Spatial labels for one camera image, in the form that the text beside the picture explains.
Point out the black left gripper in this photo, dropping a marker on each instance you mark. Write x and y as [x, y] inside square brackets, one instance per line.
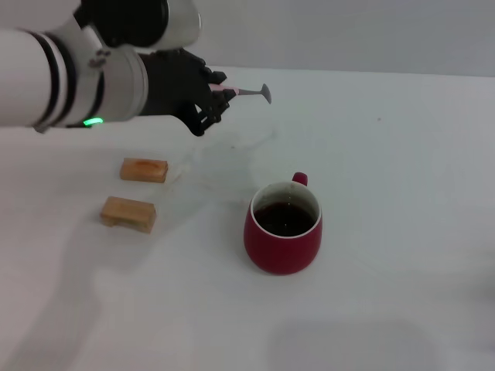
[174, 85]

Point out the red ceramic cup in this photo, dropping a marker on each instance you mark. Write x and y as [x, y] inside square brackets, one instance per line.
[282, 255]

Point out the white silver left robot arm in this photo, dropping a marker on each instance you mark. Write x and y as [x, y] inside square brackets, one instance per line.
[77, 85]

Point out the stained wooden block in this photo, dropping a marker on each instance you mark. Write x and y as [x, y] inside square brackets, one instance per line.
[143, 172]

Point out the dark brown coffee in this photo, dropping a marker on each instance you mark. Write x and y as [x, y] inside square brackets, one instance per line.
[286, 218]

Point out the notched wooden block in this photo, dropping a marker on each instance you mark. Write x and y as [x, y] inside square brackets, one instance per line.
[129, 214]

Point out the grey wrist connector plug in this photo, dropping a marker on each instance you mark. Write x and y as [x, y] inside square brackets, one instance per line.
[40, 128]

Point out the black silver wrist camera box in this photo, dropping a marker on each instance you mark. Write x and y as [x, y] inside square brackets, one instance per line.
[135, 21]

